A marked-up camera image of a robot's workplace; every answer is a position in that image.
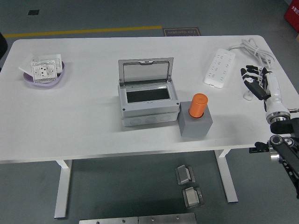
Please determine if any metal block fixture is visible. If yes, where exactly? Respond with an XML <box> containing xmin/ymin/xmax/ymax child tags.
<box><xmin>182</xmin><ymin>186</ymin><xmax>204</xmax><ymax>209</ymax></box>
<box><xmin>175</xmin><ymin>164</ymin><xmax>196</xmax><ymax>186</ymax></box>

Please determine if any yellow floor tape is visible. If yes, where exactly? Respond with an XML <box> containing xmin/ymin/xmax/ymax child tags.
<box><xmin>3</xmin><ymin>25</ymin><xmax>163</xmax><ymax>39</ymax></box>

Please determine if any purple bowl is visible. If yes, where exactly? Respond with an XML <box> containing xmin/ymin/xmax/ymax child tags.
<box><xmin>22</xmin><ymin>61</ymin><xmax>65</xmax><ymax>88</ymax></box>

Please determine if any brown floor sign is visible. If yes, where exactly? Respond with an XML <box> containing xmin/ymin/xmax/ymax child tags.
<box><xmin>163</xmin><ymin>28</ymin><xmax>201</xmax><ymax>37</ymax></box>

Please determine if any grey metal plate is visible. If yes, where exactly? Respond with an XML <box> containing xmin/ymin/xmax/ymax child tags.
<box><xmin>78</xmin><ymin>217</ymin><xmax>139</xmax><ymax>224</ymax></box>
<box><xmin>138</xmin><ymin>212</ymin><xmax>197</xmax><ymax>224</ymax></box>

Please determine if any grey cube with round hole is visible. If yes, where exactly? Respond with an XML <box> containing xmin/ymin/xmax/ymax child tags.
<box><xmin>178</xmin><ymin>100</ymin><xmax>214</xmax><ymax>137</ymax></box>

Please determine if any white power strip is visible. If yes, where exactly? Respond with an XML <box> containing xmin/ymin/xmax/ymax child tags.
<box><xmin>203</xmin><ymin>48</ymin><xmax>236</xmax><ymax>89</ymax></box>

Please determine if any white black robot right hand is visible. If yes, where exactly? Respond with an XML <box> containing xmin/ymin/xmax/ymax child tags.
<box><xmin>240</xmin><ymin>64</ymin><xmax>290</xmax><ymax>118</ymax></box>

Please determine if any red box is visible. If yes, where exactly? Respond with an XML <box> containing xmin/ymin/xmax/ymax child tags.
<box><xmin>284</xmin><ymin>0</ymin><xmax>299</xmax><ymax>33</ymax></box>

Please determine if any orange cylinder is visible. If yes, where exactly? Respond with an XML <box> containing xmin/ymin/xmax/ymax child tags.
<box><xmin>188</xmin><ymin>93</ymin><xmax>209</xmax><ymax>119</ymax></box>

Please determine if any white power cord with plug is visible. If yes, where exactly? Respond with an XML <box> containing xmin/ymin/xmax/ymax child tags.
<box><xmin>228</xmin><ymin>37</ymin><xmax>275</xmax><ymax>101</ymax></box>

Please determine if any white switch plate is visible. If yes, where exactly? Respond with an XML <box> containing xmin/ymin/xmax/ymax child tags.
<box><xmin>38</xmin><ymin>54</ymin><xmax>65</xmax><ymax>73</ymax></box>
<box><xmin>18</xmin><ymin>53</ymin><xmax>36</xmax><ymax>77</ymax></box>

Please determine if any white table leg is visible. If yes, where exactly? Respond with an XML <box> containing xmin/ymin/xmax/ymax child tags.
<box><xmin>214</xmin><ymin>149</ymin><xmax>239</xmax><ymax>203</ymax></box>
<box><xmin>54</xmin><ymin>160</ymin><xmax>72</xmax><ymax>219</ymax></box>

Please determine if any white socket module with holes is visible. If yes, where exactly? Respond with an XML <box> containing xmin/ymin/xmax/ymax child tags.
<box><xmin>31</xmin><ymin>59</ymin><xmax>58</xmax><ymax>84</ymax></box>

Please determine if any grey box with clear lid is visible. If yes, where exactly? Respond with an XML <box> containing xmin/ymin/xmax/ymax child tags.
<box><xmin>117</xmin><ymin>57</ymin><xmax>179</xmax><ymax>128</ymax></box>

